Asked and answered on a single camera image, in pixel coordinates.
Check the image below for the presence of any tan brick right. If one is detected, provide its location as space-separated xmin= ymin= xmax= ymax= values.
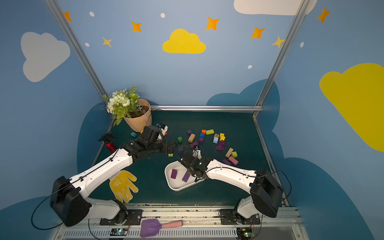
xmin=225 ymin=148 xmax=234 ymax=158

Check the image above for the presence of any lime green flat brick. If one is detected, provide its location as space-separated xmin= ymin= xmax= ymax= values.
xmin=206 ymin=129 xmax=215 ymax=135

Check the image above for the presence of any potted plant terracotta pot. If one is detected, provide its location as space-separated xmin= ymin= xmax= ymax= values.
xmin=103 ymin=86 xmax=152 ymax=132

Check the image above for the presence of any pink brick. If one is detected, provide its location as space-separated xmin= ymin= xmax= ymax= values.
xmin=228 ymin=157 xmax=239 ymax=166

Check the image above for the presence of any purple toy shovel pink handle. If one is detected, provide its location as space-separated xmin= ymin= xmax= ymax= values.
xmin=140 ymin=219 xmax=183 ymax=238

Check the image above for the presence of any red spray bottle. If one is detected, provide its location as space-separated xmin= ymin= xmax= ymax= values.
xmin=98 ymin=132 xmax=118 ymax=154

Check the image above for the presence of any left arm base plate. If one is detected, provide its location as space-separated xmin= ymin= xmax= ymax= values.
xmin=100 ymin=209 xmax=143 ymax=226

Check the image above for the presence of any white plastic storage bin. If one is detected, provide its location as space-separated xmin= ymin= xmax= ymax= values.
xmin=164 ymin=161 xmax=204 ymax=192

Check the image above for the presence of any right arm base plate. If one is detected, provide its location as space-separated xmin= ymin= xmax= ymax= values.
xmin=219 ymin=209 xmax=261 ymax=225

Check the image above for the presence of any tan wooden brick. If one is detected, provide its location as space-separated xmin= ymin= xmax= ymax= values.
xmin=188 ymin=134 xmax=196 ymax=143

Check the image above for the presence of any purple arch block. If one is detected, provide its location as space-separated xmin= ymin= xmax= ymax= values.
xmin=216 ymin=141 xmax=227 ymax=151

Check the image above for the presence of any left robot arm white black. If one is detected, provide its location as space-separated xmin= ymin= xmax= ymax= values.
xmin=50 ymin=123 xmax=177 ymax=227

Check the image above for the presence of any yellow notched block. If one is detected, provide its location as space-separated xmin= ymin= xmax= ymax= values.
xmin=220 ymin=133 xmax=226 ymax=141

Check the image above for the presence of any yellow work glove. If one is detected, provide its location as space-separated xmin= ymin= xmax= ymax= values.
xmin=109 ymin=170 xmax=139 ymax=203

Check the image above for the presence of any purple brick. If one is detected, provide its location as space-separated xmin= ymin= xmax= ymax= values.
xmin=171 ymin=169 xmax=178 ymax=180
xmin=182 ymin=172 xmax=191 ymax=183
xmin=190 ymin=142 xmax=199 ymax=149

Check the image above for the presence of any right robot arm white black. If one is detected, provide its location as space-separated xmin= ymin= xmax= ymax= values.
xmin=179 ymin=153 xmax=284 ymax=219

